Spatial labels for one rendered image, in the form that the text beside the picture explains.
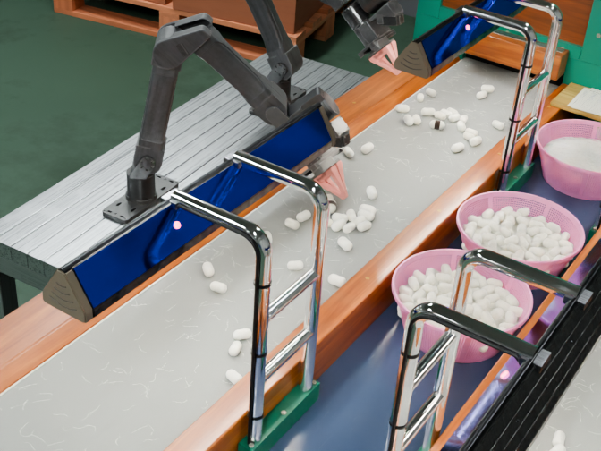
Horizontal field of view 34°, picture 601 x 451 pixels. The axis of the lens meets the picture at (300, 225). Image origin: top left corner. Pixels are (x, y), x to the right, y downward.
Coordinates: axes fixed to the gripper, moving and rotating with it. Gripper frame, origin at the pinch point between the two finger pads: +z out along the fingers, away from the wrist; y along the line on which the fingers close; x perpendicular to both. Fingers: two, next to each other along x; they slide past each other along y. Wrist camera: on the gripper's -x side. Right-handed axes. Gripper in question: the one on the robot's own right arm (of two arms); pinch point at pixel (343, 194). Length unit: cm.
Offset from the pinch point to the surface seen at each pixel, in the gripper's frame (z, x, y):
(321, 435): 29, -14, -55
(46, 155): -72, 161, 59
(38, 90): -103, 187, 95
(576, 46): 6, -21, 86
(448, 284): 25.2, -19.9, -12.9
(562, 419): 50, -40, -34
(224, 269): -2.5, 4.6, -35.8
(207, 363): 8, -4, -59
